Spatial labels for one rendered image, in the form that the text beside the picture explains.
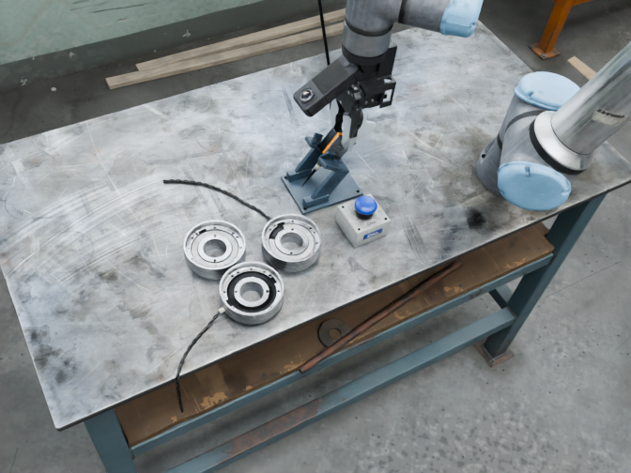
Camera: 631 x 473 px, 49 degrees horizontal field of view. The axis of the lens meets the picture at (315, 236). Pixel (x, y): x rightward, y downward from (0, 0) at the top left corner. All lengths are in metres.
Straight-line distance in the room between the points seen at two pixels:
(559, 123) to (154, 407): 0.87
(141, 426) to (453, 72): 1.01
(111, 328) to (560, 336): 1.48
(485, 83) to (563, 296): 0.93
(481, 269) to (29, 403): 1.23
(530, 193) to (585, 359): 1.12
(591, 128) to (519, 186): 0.15
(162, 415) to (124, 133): 0.55
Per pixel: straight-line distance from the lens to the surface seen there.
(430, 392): 2.03
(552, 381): 2.16
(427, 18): 1.04
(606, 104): 1.10
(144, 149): 1.39
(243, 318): 1.11
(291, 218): 1.23
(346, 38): 1.10
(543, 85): 1.29
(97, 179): 1.35
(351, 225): 1.22
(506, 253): 1.64
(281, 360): 1.39
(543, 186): 1.17
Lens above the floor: 1.79
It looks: 53 degrees down
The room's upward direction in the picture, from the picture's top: 8 degrees clockwise
